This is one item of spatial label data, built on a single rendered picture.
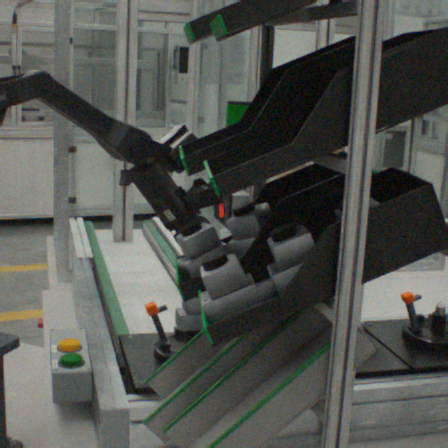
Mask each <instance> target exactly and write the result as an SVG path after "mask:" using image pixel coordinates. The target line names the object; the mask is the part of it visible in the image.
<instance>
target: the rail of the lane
mask: <svg viewBox="0 0 448 448"><path fill-rule="evenodd" d="M72 298H73V304H74V311H75V317H76V323H77V328H80V327H82V328H84V329H85V333H86V338H87V344H88V349H89V354H90V360H91V365H92V370H93V399H92V402H90V403H91V410H92V416H93V422H94V428H95V434H96V440H97V447H98V448H129V446H130V406H129V402H128V398H127V395H126V392H125V388H124V385H123V381H122V377H121V375H125V374H126V366H125V363H124V359H123V356H122V353H117V354H116V356H115V352H114V349H113V345H112V342H111V338H110V334H109V330H108V327H107V324H106V320H105V316H104V313H103V309H102V305H101V301H100V299H99V295H98V291H97V288H96V284H95V280H94V276H93V273H92V269H91V266H90V262H89V259H88V257H82V260H79V257H72Z"/></svg>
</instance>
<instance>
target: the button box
mask: <svg viewBox="0 0 448 448"><path fill-rule="evenodd" d="M62 339H63V340H64V339H76V340H78V341H79V342H80V349H78V350H75V351H62V350H61V349H60V348H59V341H60V340H62ZM67 353H77V354H80V355H81V356H82V358H83V359H82V361H83V364H81V365H78V366H73V367H67V366H64V365H62V364H61V363H60V358H61V357H62V356H63V355H64V354H67ZM50 374H51V379H52V395H53V403H55V404H56V403H69V402H81V401H89V402H92V399H93V370H92V365H91V360H90V354H89V349H88V344H87V338H86V333H85V329H84V328H82V327H80V328H66V329H51V330H50Z"/></svg>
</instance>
